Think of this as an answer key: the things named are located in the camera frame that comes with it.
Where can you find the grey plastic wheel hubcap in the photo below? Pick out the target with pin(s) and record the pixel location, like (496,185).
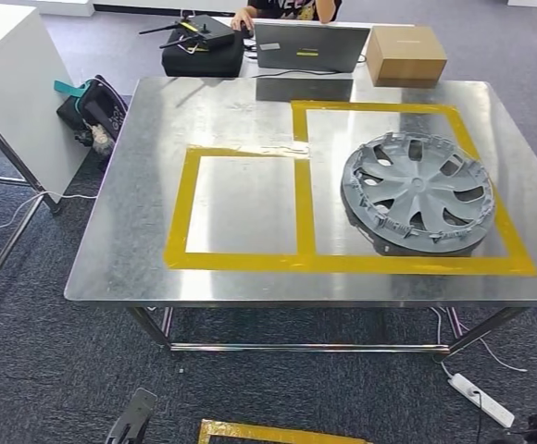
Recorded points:
(417,190)

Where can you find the brown cardboard box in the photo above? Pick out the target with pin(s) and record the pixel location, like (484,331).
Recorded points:
(405,55)

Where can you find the yellow floor tape square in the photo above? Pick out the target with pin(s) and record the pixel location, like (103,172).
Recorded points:
(287,434)

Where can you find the white side table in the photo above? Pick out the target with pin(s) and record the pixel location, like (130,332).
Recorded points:
(18,92)

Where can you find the large yellow tape frame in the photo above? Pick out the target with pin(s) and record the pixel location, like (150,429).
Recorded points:
(389,265)

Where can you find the grey laptop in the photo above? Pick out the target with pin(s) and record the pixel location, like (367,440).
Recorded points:
(310,49)

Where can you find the small yellow tape frame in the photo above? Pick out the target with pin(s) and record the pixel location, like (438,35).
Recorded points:
(180,202)

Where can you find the black soft case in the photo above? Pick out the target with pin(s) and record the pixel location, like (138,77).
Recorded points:
(203,61)

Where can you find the black router with antennas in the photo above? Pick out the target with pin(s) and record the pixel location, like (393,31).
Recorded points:
(208,30)

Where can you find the stainless steel workbench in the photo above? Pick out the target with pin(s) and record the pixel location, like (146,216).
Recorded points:
(125,184)

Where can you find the dark left robot hand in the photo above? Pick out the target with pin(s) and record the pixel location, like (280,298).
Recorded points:
(134,416)

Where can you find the person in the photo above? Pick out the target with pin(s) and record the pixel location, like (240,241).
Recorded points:
(287,7)

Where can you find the white power strip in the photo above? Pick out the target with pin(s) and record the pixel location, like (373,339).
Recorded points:
(482,401)

